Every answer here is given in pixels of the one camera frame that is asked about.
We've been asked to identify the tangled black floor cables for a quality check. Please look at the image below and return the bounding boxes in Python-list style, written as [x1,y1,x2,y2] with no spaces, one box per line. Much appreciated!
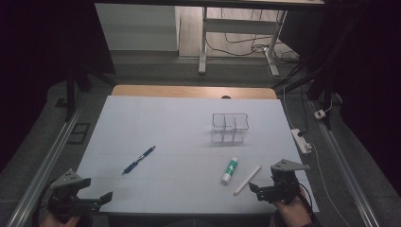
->
[205,8,300,64]

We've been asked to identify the metal floor rail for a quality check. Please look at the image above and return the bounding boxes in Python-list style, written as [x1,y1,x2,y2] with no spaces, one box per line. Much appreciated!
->
[310,100,381,227]
[6,94,89,227]

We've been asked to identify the white pen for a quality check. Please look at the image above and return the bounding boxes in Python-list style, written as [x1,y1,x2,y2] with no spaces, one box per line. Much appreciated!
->
[233,165,263,197]

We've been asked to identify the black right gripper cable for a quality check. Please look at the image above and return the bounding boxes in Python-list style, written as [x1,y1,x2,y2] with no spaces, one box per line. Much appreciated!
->
[297,183,318,223]

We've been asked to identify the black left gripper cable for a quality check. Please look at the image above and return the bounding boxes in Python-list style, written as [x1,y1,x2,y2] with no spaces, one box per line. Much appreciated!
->
[31,185,54,227]

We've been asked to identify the blue pen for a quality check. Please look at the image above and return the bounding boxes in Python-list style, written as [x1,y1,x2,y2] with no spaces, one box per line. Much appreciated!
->
[122,145,157,175]

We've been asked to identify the white desk frame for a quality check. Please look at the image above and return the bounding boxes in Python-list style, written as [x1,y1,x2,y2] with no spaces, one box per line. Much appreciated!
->
[198,6,288,78]

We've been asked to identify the white power strip cable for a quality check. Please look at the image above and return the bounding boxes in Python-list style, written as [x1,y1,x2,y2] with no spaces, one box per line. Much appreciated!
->
[309,143,344,227]

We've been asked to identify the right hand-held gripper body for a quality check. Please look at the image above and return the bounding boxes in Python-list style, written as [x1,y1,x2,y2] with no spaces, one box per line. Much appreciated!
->
[256,158,311,206]

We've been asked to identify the white power strip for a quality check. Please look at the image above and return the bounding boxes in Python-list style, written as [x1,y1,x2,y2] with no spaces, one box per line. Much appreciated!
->
[290,128,313,155]

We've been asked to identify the clear plastic pen organizer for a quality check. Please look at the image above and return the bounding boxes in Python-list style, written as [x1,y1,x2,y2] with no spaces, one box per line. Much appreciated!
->
[210,113,250,145]

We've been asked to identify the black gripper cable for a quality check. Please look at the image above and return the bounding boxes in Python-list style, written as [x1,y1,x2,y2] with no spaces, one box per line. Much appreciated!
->
[31,185,54,227]
[297,183,318,223]

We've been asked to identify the green and white glue stick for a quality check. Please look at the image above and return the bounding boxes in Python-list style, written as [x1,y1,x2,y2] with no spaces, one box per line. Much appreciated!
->
[220,156,239,185]

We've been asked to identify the white cabinet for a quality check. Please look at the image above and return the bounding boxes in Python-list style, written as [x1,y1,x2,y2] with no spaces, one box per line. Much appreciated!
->
[95,3,181,52]

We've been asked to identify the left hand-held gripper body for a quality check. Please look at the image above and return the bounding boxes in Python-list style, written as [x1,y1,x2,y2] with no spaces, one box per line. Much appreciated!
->
[46,168,102,218]

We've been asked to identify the person's right hand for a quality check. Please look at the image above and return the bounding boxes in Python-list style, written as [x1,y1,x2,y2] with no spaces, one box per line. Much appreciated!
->
[272,187,314,227]

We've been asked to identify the person's left hand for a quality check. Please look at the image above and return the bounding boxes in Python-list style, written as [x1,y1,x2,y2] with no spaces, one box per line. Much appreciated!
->
[39,211,93,227]

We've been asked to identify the black stand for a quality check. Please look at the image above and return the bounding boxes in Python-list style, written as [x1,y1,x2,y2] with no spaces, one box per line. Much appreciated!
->
[64,62,116,123]
[272,62,336,131]

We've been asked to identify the black floor socket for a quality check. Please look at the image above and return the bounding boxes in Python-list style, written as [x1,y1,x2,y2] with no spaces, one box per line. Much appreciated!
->
[67,122,92,146]

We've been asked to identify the white table cover sheet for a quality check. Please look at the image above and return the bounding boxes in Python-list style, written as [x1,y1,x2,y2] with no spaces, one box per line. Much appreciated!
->
[76,95,320,216]

